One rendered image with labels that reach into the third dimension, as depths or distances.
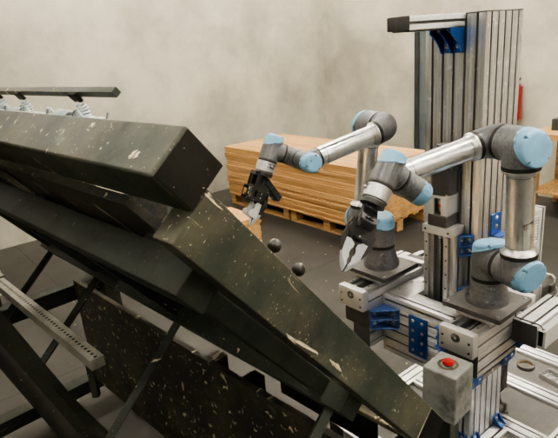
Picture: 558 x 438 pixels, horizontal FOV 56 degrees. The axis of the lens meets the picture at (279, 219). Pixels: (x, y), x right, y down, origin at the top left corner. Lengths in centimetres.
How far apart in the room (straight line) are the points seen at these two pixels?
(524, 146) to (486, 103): 41
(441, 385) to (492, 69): 110
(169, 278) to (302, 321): 29
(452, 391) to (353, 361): 62
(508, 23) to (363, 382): 139
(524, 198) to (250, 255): 105
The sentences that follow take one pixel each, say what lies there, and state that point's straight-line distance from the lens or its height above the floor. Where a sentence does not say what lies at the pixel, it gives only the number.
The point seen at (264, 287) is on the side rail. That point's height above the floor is 154.
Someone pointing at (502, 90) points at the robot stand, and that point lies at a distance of 216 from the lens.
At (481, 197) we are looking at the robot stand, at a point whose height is 137.
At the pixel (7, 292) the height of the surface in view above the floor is 102.
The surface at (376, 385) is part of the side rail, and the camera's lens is 142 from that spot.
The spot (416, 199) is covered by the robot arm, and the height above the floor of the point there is 153.
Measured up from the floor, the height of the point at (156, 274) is 158.
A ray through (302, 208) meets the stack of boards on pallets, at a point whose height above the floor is 21.
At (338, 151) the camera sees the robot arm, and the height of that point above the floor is 157.
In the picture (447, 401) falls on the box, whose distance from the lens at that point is 189.
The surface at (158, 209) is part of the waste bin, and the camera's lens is 613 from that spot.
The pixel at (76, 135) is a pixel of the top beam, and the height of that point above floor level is 184.
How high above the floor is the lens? 197
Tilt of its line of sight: 18 degrees down
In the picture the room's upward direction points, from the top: 5 degrees counter-clockwise
